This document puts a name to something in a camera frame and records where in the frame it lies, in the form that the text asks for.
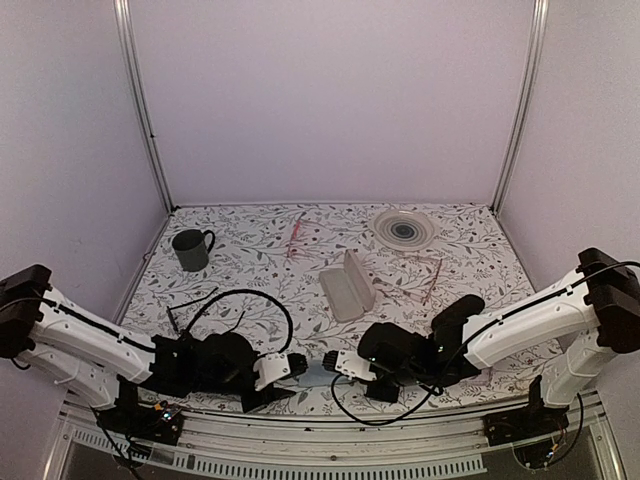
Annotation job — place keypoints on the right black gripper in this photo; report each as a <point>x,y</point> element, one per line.
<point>382,395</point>

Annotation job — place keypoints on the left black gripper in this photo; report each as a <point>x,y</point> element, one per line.
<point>270,395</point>

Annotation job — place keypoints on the light blue cleaning cloth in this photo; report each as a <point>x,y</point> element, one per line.
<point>316,375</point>

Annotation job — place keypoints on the pink glasses case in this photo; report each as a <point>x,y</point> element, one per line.
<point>348,289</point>

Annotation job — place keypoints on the orange lens sunglasses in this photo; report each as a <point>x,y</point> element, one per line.
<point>410,276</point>

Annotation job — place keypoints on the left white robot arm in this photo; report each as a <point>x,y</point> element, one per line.
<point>97,359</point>

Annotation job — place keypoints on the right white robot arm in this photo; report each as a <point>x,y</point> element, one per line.
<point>597,302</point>

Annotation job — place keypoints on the black glasses case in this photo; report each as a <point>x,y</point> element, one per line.
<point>450,321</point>

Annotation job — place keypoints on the clear striped glass plate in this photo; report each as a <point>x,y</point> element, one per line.
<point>403,231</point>

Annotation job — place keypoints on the dark grey mug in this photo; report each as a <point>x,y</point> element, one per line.
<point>192,248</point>

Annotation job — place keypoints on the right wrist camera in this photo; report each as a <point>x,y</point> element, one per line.
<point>349,364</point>

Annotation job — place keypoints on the front aluminium rail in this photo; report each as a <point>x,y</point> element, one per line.
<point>437,445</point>

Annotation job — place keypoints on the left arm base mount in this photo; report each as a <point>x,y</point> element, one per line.
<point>161,423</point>

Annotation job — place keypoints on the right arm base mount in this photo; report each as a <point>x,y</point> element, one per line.
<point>526,423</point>

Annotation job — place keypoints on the red thin-frame glasses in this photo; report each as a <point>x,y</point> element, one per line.
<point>304,233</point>

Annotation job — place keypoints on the right aluminium frame post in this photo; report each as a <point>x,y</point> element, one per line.
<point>531,66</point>

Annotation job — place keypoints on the aluminium frame post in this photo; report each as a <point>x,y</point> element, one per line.
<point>126,36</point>
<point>531,66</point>

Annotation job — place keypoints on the left aluminium frame post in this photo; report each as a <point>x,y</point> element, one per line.
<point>126,36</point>

